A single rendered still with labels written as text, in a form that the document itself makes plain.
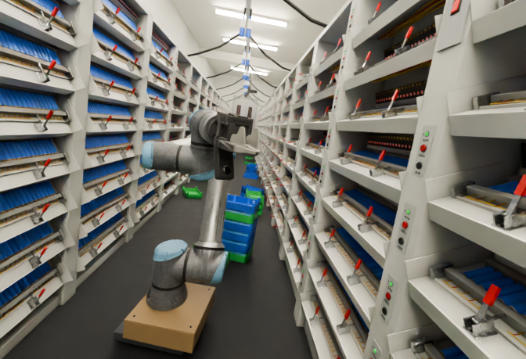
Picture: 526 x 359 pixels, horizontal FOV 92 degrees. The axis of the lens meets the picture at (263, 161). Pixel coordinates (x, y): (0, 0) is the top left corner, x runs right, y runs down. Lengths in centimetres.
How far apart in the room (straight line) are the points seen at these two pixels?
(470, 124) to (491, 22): 20
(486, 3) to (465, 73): 14
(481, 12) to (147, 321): 148
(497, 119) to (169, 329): 128
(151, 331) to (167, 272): 23
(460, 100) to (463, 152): 12
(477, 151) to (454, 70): 19
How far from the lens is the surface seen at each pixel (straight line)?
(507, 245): 57
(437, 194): 70
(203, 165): 80
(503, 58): 78
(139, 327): 138
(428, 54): 84
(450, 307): 69
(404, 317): 80
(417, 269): 74
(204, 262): 128
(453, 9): 79
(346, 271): 110
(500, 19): 70
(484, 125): 63
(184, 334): 132
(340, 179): 135
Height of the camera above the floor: 103
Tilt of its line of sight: 7 degrees down
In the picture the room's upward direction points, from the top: 9 degrees clockwise
